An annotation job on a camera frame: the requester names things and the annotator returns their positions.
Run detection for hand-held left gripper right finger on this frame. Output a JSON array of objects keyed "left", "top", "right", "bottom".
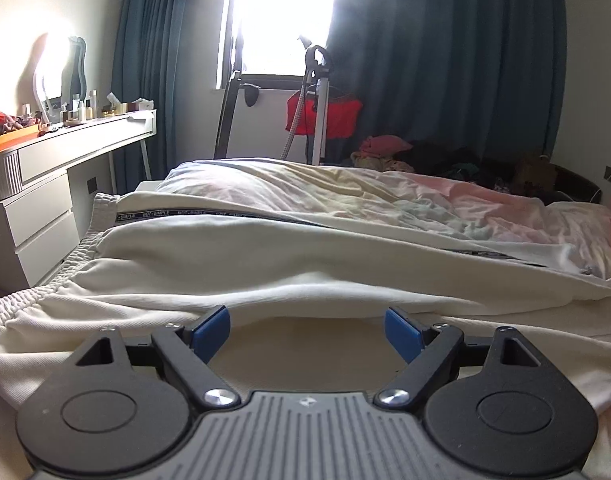
[{"left": 374, "top": 306, "right": 543, "bottom": 409}]

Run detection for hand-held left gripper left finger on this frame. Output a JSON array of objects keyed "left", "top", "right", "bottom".
[{"left": 68, "top": 305, "right": 241, "bottom": 409}]

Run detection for cream white pants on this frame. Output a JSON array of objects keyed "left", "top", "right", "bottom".
[{"left": 0, "top": 191, "right": 611, "bottom": 413}]

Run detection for pile of dark clothes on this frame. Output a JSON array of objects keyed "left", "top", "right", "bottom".
[{"left": 350, "top": 142, "right": 521, "bottom": 184}]

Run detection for pastel duvet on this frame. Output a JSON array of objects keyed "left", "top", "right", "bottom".
[{"left": 0, "top": 159, "right": 611, "bottom": 480}]

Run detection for pink cloth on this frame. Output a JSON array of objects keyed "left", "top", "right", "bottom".
[{"left": 360, "top": 135, "right": 414, "bottom": 159}]

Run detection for white dressing table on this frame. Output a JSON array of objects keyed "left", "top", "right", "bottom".
[{"left": 0, "top": 109, "right": 158, "bottom": 291}]

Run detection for brown bag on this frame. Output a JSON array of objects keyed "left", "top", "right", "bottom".
[{"left": 514, "top": 155, "right": 557, "bottom": 194}]

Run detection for black folding stand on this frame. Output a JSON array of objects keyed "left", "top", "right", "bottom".
[{"left": 214, "top": 30, "right": 261, "bottom": 160}]

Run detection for red bag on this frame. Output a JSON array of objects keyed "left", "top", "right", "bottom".
[{"left": 286, "top": 91, "right": 364, "bottom": 139}]

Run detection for dark headboard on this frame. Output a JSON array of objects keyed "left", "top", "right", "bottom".
[{"left": 548, "top": 162, "right": 604, "bottom": 206}]

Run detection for group of cosmetic bottles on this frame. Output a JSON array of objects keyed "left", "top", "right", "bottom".
[{"left": 20, "top": 89, "right": 99, "bottom": 129}]

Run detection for orange tray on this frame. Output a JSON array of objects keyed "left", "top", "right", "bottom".
[{"left": 0, "top": 122, "right": 42, "bottom": 156}]

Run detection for narrow blue curtain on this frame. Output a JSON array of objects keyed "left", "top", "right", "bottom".
[{"left": 110, "top": 0, "right": 236, "bottom": 184}]

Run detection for wide blue curtain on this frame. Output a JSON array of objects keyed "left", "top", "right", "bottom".
[{"left": 325, "top": 0, "right": 569, "bottom": 167}]

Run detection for wavy vanity mirror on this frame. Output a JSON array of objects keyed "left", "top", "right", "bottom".
[{"left": 33, "top": 35, "right": 89, "bottom": 124}]

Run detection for window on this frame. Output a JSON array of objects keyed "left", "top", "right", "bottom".
[{"left": 218, "top": 0, "right": 341, "bottom": 91}]

